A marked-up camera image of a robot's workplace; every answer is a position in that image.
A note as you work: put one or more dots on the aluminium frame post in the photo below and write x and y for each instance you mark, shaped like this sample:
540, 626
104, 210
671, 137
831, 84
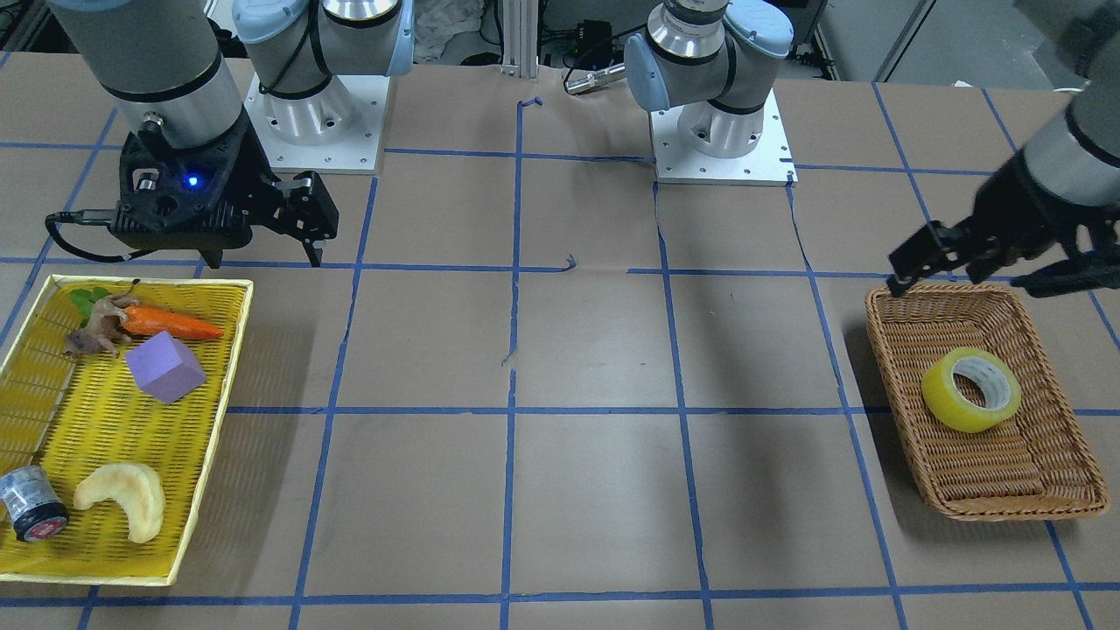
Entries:
520, 32

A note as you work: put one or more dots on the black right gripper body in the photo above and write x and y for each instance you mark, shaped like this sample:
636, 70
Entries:
259, 171

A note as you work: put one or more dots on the yellow tape roll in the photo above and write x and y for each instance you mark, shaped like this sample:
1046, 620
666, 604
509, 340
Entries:
971, 390

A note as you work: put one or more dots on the brown toy animal figure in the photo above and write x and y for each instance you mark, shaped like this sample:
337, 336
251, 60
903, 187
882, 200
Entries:
104, 327

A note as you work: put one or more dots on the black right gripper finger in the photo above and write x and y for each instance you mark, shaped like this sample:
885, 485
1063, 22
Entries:
303, 209
212, 257

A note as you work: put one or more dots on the brown wicker basket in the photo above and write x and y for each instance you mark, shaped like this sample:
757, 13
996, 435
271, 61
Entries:
987, 431

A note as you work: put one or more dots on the cream croissant toy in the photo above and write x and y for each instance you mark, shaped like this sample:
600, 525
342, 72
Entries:
135, 487

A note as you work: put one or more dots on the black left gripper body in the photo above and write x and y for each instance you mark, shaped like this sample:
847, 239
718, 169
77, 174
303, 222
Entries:
1025, 206

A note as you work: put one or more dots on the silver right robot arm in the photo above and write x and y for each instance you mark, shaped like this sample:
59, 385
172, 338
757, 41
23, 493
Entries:
164, 58

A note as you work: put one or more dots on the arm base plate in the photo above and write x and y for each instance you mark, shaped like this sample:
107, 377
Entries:
337, 131
697, 144

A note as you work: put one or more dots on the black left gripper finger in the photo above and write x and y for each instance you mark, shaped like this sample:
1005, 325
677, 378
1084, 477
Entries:
1084, 273
936, 248

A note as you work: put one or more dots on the orange toy carrot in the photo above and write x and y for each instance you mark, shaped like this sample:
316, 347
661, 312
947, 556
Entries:
150, 321

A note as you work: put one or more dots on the purple foam cube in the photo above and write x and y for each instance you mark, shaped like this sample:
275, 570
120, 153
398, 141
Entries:
164, 368

